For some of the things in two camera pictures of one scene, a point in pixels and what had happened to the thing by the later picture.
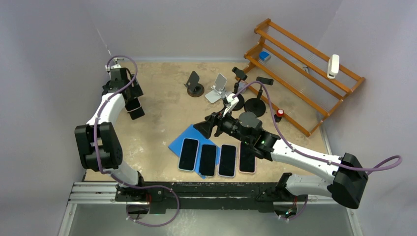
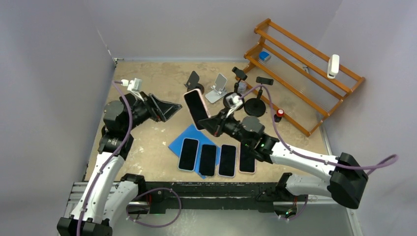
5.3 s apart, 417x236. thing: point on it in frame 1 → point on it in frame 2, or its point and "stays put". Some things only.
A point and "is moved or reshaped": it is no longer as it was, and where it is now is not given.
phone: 227,162 stays put
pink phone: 132,104 is moved or reshaped
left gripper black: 134,91 → 159,110
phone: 207,164 stays put
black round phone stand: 241,75 stays put
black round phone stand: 255,107 stays put
